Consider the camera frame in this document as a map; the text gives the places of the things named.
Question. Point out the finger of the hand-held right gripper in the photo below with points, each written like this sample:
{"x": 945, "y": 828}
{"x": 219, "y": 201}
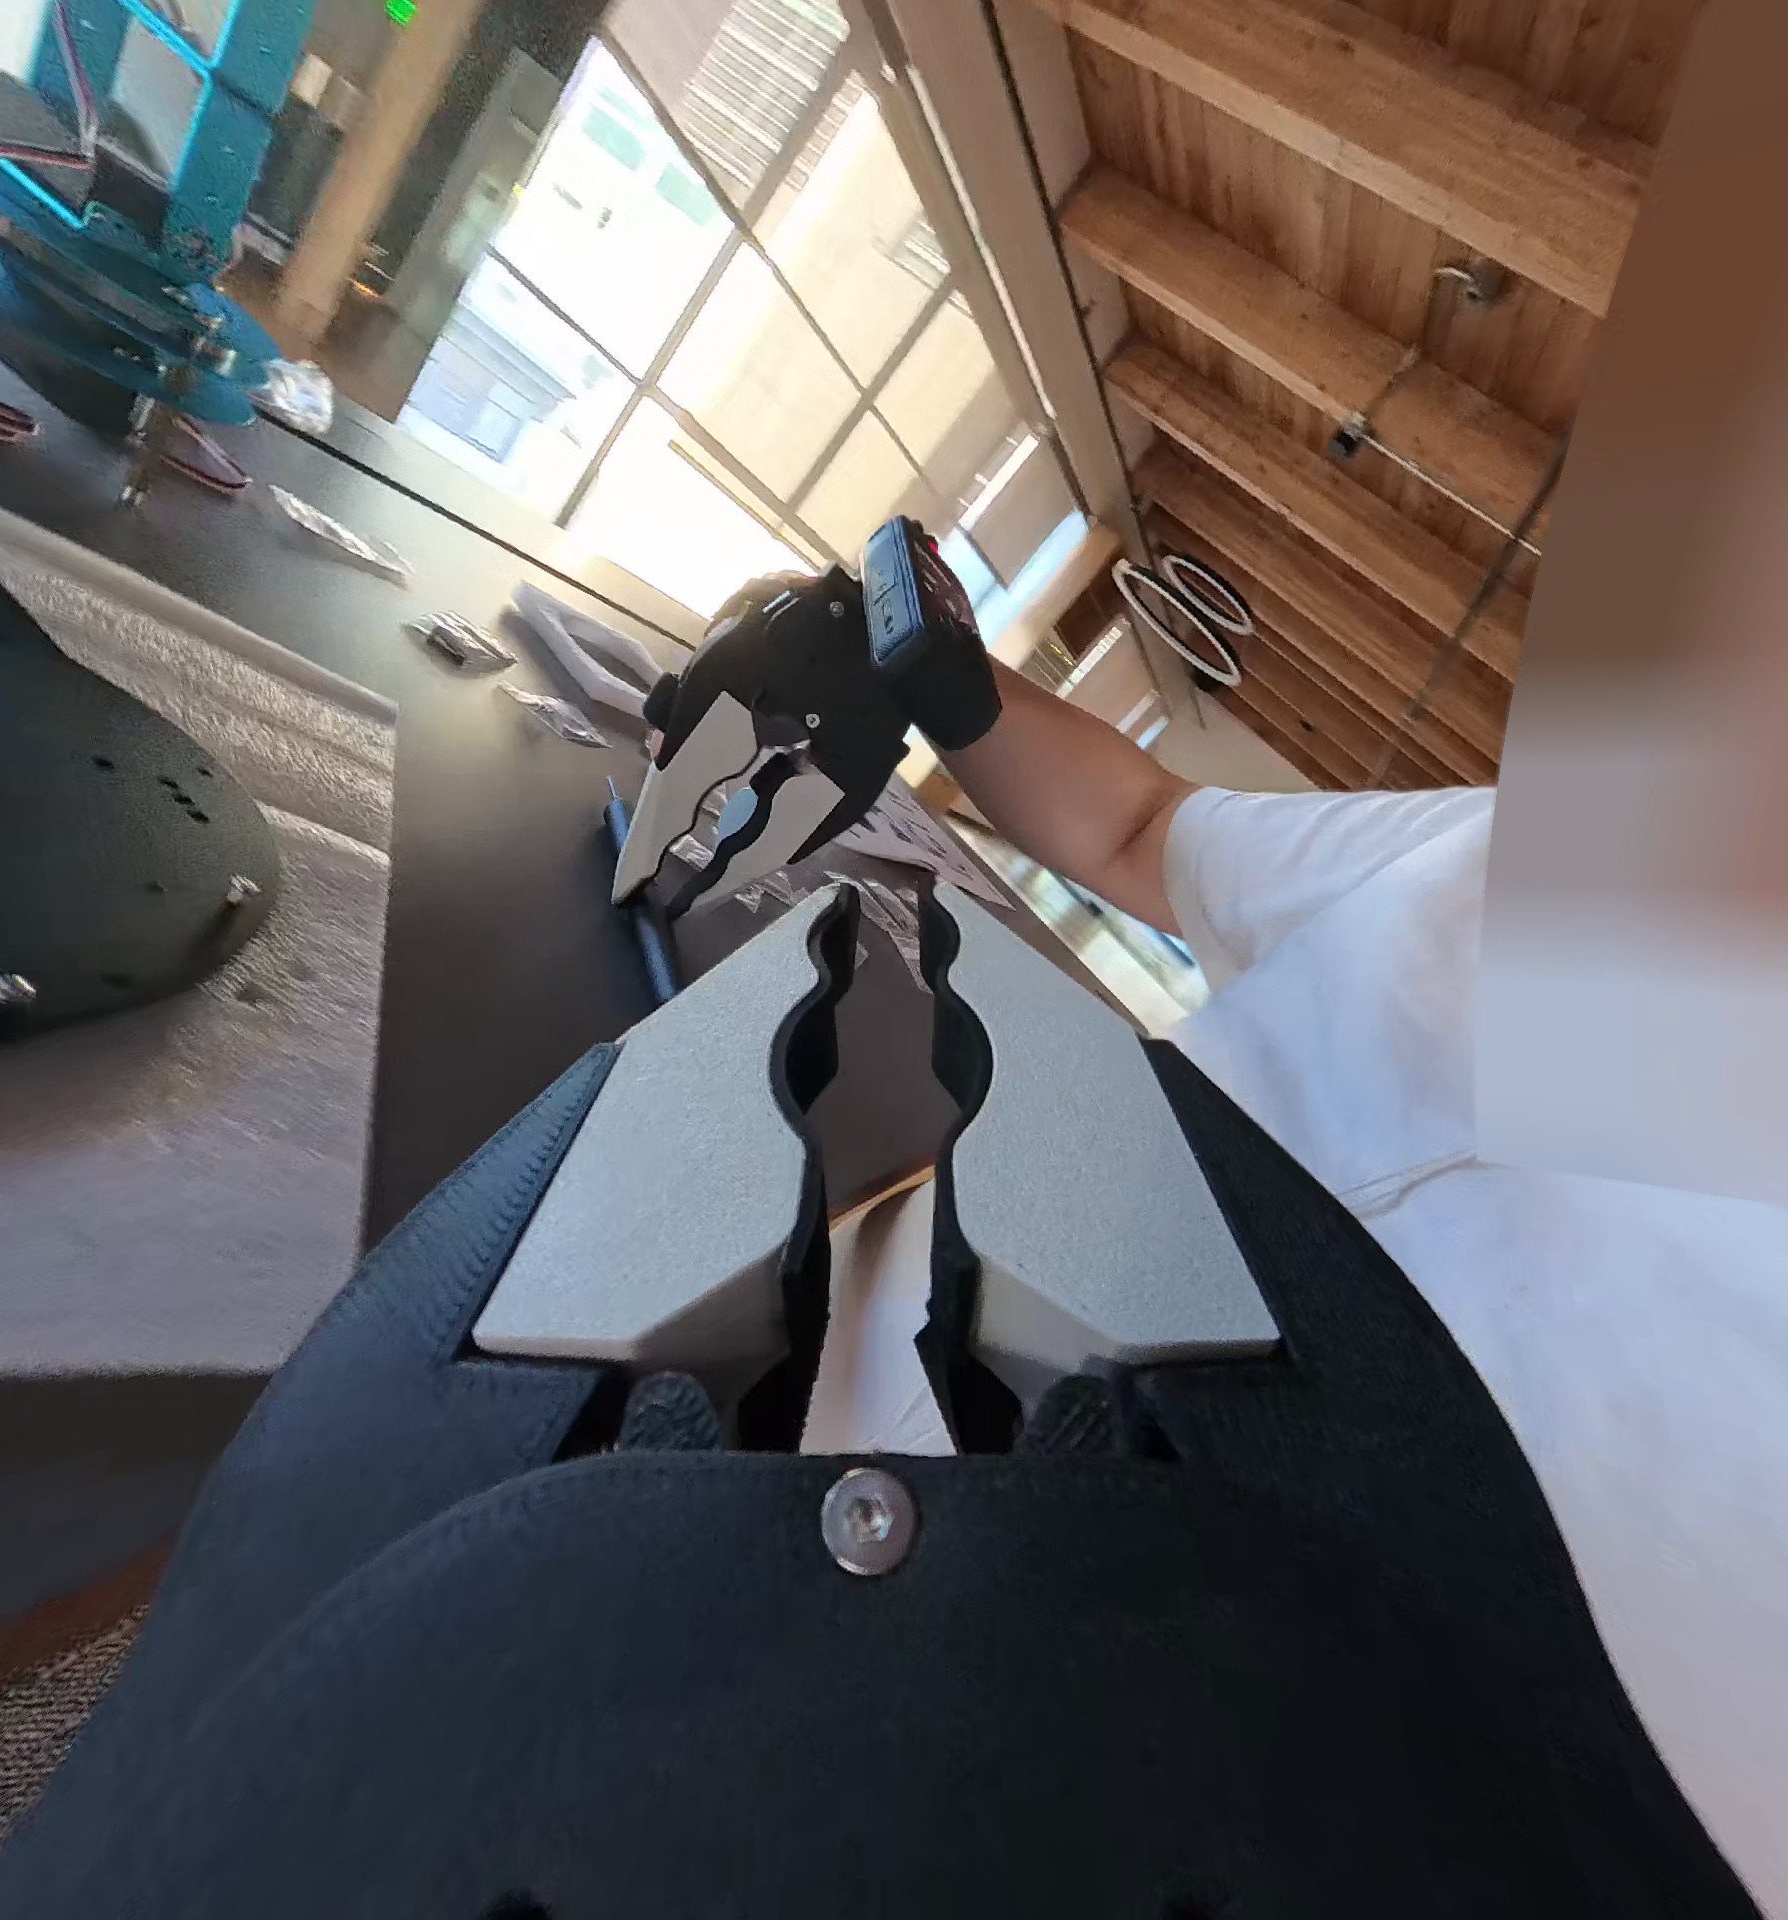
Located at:
{"x": 677, "y": 796}
{"x": 797, "y": 819}

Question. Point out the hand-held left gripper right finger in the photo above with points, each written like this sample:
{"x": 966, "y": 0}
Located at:
{"x": 1118, "y": 1185}

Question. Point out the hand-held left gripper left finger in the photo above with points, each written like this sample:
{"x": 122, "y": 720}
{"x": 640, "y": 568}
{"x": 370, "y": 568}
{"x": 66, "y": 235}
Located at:
{"x": 640, "y": 1185}

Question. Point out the black screwdriver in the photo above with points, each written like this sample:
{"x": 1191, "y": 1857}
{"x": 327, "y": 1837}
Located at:
{"x": 648, "y": 930}

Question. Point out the black perforated metal plate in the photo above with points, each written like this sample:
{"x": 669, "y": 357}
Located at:
{"x": 85, "y": 840}

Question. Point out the blue toy robot arm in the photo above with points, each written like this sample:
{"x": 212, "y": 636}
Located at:
{"x": 190, "y": 360}

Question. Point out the person's right forearm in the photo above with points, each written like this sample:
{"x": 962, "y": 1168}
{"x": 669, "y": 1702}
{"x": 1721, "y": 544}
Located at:
{"x": 1090, "y": 809}

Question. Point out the person's right hand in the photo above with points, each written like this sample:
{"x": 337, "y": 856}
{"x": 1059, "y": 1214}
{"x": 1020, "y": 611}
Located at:
{"x": 759, "y": 593}

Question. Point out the printed instruction sheet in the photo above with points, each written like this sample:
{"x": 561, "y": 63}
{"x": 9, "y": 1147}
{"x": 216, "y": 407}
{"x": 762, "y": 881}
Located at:
{"x": 918, "y": 832}

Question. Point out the clear plastic parts bag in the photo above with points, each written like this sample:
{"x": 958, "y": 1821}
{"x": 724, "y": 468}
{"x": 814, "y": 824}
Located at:
{"x": 339, "y": 532}
{"x": 460, "y": 636}
{"x": 549, "y": 717}

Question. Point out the white foam block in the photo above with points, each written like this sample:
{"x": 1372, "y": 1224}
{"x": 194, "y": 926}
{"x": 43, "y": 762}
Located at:
{"x": 579, "y": 645}

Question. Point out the large window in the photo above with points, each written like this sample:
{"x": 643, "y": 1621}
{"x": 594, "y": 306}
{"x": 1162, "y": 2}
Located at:
{"x": 654, "y": 360}

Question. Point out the crumpled clear plastic wrap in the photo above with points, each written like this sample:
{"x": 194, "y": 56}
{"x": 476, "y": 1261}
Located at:
{"x": 296, "y": 397}

